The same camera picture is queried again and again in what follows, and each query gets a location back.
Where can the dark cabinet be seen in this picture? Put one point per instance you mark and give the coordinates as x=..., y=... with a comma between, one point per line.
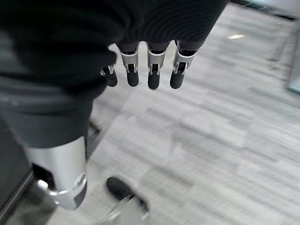
x=11, y=164

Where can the robot silver leg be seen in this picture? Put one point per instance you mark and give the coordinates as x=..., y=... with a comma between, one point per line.
x=127, y=214

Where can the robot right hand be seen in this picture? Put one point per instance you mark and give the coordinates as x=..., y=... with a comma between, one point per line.
x=58, y=47

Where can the dark baseboard strip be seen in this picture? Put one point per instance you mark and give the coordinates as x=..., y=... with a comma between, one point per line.
x=264, y=9

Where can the robot dark foot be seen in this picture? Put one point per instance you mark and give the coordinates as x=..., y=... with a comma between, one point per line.
x=118, y=187

